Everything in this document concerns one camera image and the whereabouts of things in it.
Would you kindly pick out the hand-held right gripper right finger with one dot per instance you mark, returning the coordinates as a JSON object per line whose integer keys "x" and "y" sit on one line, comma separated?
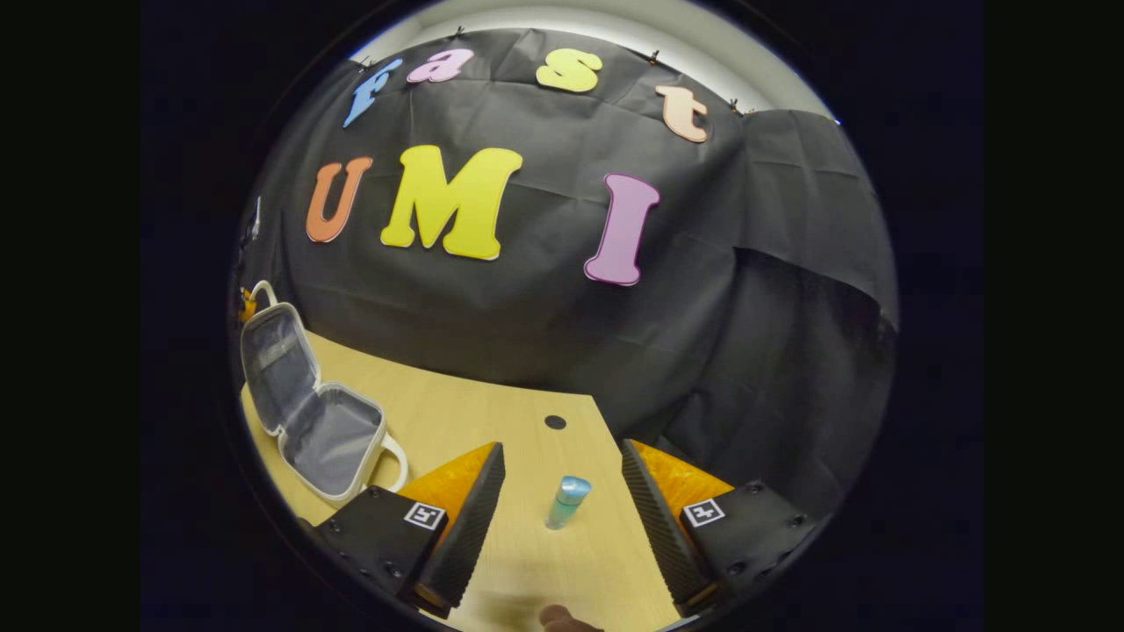
{"x": 659, "y": 527}

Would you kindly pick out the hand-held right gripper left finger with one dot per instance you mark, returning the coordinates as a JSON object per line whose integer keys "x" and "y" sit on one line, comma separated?
{"x": 465, "y": 535}

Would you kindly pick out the white suitcase with grey lining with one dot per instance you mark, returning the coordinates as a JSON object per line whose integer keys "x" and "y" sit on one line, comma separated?
{"x": 334, "y": 439}

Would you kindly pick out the black backdrop cloth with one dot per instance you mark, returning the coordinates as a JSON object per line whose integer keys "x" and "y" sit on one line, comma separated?
{"x": 544, "y": 316}

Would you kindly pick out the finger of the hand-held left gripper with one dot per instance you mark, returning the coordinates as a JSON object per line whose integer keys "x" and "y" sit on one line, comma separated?
{"x": 247, "y": 307}

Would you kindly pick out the blue capped skincare tube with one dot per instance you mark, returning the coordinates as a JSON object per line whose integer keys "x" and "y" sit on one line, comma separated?
{"x": 566, "y": 502}

